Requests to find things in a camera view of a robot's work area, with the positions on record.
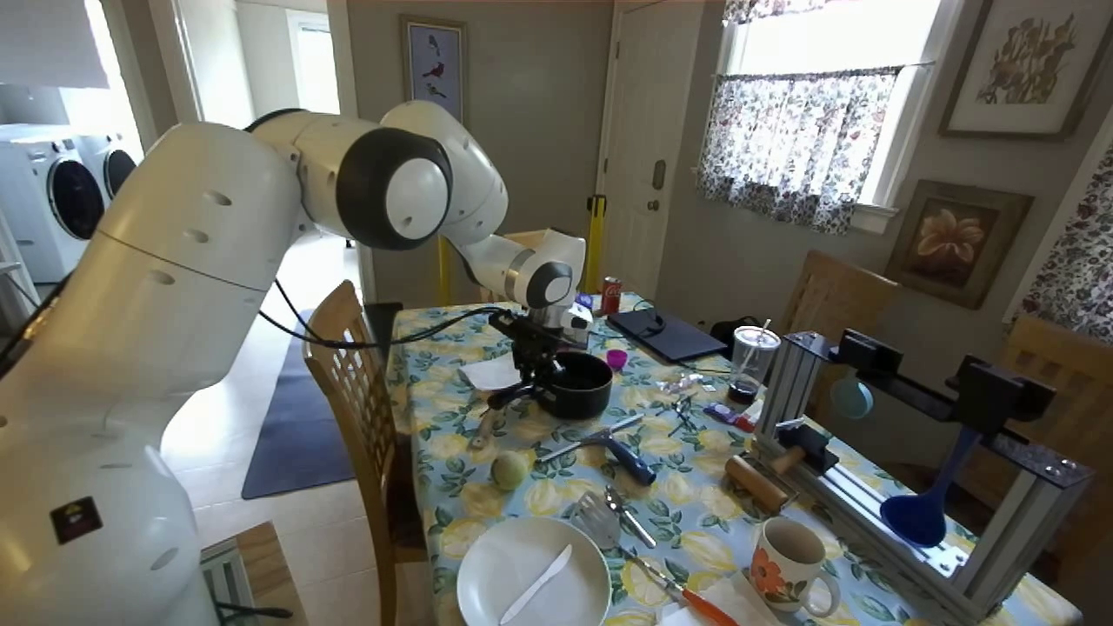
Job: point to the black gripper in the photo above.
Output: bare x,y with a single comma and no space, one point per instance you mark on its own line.
536,336

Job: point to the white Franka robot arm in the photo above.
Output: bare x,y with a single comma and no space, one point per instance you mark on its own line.
175,291

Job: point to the white paper towel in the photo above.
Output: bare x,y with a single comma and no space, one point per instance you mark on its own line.
491,374

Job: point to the small pink cup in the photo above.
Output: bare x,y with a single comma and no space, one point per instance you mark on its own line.
618,359

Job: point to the red can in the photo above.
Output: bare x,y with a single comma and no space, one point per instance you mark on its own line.
611,297

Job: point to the green ball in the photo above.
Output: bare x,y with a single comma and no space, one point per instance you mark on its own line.
509,469

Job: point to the black tablet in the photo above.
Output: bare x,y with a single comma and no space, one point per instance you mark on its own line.
671,339

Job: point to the yellow bottle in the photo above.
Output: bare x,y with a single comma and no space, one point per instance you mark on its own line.
596,246

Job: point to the silver foil wrapper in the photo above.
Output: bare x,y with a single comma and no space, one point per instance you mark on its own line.
683,381

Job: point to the silver metal utensil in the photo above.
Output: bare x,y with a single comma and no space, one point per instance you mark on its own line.
632,518

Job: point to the wooden lattice back chair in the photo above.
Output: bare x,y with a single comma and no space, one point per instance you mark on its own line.
349,382

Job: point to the lemon print tablecloth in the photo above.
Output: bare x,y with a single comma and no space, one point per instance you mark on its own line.
683,498

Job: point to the colourful snack packet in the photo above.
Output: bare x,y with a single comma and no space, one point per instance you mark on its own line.
730,415

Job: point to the white plate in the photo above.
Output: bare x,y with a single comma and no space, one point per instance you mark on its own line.
499,567

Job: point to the clear plastic cup with straw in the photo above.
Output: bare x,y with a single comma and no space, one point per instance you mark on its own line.
751,353

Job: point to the white plastic knife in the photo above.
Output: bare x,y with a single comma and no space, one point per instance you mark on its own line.
536,584

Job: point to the wooden block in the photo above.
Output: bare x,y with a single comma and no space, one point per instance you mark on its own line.
756,483

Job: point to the blue floor rug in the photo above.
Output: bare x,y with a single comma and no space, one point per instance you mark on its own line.
295,430

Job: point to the white door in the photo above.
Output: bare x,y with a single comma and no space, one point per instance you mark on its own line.
665,115

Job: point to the white napkin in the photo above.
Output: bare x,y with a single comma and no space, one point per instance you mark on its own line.
741,595

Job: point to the wooden dining chair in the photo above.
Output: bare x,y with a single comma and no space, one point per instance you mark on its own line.
838,297
1071,370

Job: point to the teal ball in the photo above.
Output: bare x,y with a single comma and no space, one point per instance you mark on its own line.
853,397

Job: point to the framed bird picture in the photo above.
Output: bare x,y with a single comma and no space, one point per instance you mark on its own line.
436,72

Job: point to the floral white mug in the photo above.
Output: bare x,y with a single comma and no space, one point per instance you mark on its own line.
785,575

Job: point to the floral cafe curtain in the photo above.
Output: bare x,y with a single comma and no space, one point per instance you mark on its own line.
794,145

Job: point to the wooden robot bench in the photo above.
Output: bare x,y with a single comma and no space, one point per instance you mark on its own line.
262,567

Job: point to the blue ladle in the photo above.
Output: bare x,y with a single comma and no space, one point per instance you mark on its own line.
914,517

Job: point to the floral window valance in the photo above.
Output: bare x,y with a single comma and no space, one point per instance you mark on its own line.
767,7

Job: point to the framed flower picture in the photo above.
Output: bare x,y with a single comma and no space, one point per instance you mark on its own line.
957,241

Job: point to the white washing machine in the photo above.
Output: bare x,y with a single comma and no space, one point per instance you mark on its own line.
47,211
118,161

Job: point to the framed coral picture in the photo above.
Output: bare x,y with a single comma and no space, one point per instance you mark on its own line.
1028,64

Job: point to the aluminium profile frame rack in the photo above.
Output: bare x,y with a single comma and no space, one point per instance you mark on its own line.
1021,498

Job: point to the floral patterned wall hanging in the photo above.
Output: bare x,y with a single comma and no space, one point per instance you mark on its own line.
1084,254

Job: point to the white wall cabinet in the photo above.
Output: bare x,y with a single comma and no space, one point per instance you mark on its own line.
53,38

